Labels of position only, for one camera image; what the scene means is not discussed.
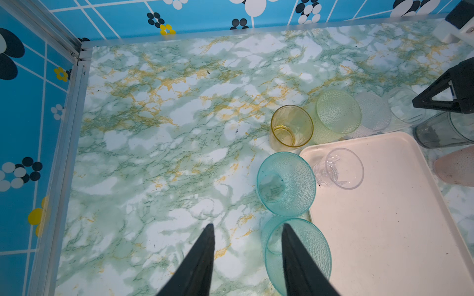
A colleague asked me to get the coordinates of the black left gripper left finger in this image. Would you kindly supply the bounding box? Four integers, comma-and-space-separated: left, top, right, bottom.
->
157, 223, 215, 296

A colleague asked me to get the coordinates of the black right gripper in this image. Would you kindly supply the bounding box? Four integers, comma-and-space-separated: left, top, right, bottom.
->
412, 57, 474, 114

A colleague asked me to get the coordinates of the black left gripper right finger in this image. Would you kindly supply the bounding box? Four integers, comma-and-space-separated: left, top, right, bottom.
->
281, 223, 339, 296

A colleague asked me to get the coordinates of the small clear faceted glass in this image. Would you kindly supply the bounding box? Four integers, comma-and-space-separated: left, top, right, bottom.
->
383, 87, 427, 130

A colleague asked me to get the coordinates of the clear textured plastic cup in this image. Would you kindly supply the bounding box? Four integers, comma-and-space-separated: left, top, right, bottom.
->
349, 92, 391, 138

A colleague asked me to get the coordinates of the pink textured plastic cup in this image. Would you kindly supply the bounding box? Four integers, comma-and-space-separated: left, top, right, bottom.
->
433, 146, 474, 187

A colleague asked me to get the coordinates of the pale pink plastic tray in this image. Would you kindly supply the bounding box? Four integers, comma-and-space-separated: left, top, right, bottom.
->
301, 131, 474, 296

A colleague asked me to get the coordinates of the dark grey plastic cup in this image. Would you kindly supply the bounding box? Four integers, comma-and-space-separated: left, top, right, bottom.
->
414, 112, 474, 149

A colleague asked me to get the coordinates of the teal textured cup near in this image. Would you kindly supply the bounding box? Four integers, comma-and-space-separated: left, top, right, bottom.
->
261, 217, 332, 296

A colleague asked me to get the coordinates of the teal textured cup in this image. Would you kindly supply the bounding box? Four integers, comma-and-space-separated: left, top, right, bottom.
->
256, 152, 317, 218
261, 217, 332, 296

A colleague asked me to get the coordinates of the light green textured cup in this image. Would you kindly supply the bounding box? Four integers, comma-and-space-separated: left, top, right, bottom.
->
312, 90, 362, 144

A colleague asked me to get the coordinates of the amber yellow plastic cup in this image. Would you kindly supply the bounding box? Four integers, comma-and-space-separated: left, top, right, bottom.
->
270, 105, 314, 152

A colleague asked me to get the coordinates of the left aluminium corner post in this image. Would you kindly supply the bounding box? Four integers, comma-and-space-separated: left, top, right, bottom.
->
1, 1, 79, 296

